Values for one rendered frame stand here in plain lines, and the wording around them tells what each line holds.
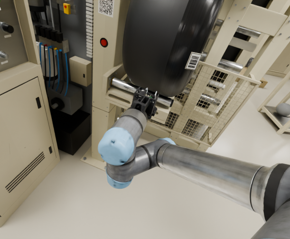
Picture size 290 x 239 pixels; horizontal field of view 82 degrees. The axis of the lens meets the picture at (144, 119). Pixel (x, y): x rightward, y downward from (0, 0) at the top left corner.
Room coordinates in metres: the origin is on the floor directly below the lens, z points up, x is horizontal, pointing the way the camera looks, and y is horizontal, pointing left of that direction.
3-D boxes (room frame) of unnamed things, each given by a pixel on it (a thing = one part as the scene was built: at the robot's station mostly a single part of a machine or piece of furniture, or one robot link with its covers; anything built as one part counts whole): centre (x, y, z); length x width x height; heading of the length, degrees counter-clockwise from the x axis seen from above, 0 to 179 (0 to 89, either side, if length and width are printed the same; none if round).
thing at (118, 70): (0.91, 0.22, 0.90); 0.40 x 0.03 x 0.10; 173
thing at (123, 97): (0.75, 0.06, 0.84); 0.36 x 0.09 x 0.06; 83
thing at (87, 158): (0.90, 0.30, 0.01); 0.27 x 0.27 x 0.02; 83
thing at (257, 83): (1.19, -0.22, 0.65); 0.90 x 0.02 x 0.70; 83
